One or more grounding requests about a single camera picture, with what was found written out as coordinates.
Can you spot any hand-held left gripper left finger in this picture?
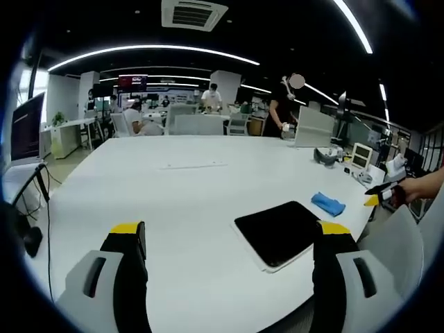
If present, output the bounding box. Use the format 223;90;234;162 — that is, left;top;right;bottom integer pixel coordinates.
55;221;153;333

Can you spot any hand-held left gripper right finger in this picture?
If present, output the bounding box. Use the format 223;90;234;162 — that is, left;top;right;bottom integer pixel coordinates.
311;220;405;333

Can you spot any blue cleaning cloth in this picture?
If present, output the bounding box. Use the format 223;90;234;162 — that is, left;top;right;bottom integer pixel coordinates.
310;191;347;218

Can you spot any black mirror with white frame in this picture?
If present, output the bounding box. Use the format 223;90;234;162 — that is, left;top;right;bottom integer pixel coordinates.
231;200;322;275

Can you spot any person's right hand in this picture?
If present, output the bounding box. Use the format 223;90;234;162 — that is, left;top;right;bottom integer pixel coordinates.
394;177;430;207

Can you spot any small white framed display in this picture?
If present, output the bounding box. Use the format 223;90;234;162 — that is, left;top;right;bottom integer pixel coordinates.
350;142;374;170

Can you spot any grey office chair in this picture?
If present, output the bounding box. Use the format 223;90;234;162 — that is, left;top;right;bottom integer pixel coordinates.
357;204;426;303

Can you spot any grey desk divider panel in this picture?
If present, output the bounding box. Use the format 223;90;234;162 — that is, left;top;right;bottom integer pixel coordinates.
293;105;336;150

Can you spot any white side desk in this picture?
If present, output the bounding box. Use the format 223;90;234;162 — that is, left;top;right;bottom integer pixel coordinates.
39;117;97;160

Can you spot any white mesh office chair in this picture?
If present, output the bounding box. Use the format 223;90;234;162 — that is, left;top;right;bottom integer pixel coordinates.
226;115;251;137
110;112;130;139

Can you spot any dark computer monitor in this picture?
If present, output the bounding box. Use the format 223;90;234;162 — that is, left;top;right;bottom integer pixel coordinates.
9;91;46;163

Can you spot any ceiling air conditioner vent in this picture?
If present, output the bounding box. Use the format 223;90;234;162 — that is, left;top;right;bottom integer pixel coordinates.
160;0;229;33

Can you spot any black cable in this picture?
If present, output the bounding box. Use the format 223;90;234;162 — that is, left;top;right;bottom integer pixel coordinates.
33;162;56;303

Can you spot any white table cable cover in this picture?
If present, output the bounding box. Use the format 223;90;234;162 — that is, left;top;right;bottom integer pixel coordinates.
160;161;229;171

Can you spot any red wall screen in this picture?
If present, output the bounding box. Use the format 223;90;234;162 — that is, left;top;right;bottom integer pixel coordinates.
118;74;149;93

